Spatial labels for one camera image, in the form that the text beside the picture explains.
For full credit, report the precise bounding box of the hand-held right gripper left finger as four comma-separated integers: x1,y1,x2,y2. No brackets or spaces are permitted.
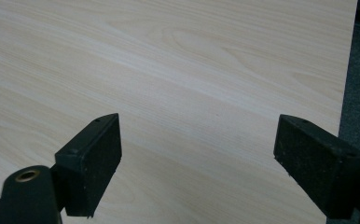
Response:
54,112,123,218

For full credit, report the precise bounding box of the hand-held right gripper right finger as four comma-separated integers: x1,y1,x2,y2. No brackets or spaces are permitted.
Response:
272,113,360,220

